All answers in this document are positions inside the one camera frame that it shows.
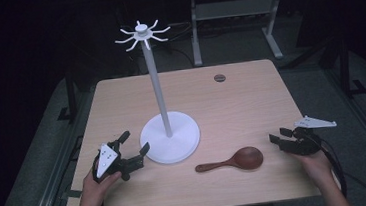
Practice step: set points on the brown wooden spoon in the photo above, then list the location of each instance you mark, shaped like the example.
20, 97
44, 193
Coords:
247, 158

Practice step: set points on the white metal desk frame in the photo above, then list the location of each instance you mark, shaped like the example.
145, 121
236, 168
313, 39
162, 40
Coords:
233, 9

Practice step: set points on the black metal stand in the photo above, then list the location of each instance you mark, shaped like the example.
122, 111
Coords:
345, 68
70, 99

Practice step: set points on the white hook stand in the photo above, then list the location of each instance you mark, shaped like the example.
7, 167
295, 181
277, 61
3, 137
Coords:
170, 137

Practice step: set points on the person's left hand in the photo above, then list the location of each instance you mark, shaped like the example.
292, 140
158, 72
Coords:
93, 191

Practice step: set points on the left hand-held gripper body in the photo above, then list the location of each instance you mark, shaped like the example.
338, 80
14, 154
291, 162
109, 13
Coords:
111, 161

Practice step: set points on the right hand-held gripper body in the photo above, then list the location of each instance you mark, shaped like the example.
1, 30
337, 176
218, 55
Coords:
303, 142

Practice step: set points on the person's right hand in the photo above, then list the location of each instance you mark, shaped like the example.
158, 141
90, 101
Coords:
317, 166

